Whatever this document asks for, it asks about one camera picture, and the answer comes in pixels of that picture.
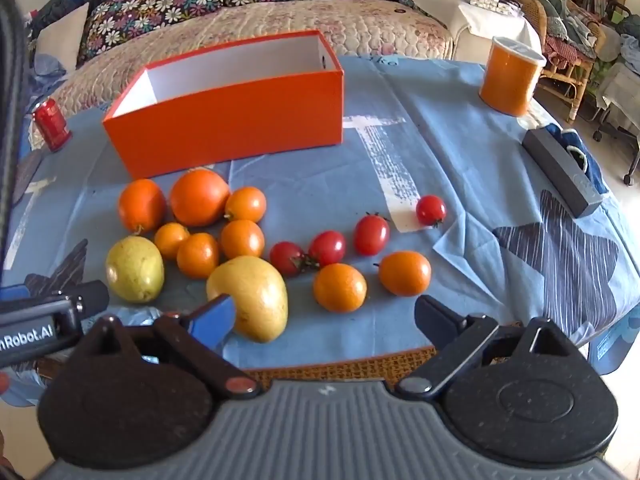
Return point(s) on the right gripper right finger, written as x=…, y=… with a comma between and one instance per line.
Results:
x=459, y=342

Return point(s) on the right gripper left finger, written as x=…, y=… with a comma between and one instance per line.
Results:
x=193, y=339

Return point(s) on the orange kumquat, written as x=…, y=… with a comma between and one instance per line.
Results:
x=405, y=273
x=340, y=288

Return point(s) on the small orange cluster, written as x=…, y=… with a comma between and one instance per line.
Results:
x=198, y=256
x=169, y=238
x=242, y=238

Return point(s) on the yellow-green pear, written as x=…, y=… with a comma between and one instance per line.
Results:
x=135, y=270

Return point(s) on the dark red cherry tomato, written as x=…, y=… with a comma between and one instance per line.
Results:
x=290, y=260

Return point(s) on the orange kumquat front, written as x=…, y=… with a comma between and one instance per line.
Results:
x=340, y=288

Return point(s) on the large orange tomato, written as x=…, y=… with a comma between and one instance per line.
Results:
x=198, y=198

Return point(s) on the blue printed tablecloth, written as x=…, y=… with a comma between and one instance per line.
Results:
x=508, y=247

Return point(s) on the grey rectangular case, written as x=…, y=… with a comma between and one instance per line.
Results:
x=560, y=167

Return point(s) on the red soda can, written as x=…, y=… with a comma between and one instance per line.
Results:
x=51, y=123

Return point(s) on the blue cloth beside case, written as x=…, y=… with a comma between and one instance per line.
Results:
x=572, y=142

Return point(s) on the blue plaid blanket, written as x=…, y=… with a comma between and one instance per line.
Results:
x=44, y=76

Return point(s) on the orange cardboard box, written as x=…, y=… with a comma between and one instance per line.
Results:
x=247, y=98

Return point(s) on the orange cylindrical canister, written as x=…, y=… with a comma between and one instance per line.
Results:
x=512, y=72

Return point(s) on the white pillow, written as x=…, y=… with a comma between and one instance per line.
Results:
x=62, y=39

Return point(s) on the white side table cloth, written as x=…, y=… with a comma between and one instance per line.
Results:
x=473, y=28

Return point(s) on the rattan chair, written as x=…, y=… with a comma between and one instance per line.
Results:
x=570, y=39

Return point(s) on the quilted floral sofa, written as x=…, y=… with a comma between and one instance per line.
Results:
x=352, y=27

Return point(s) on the left daisy print cushion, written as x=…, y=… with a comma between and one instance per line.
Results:
x=114, y=22

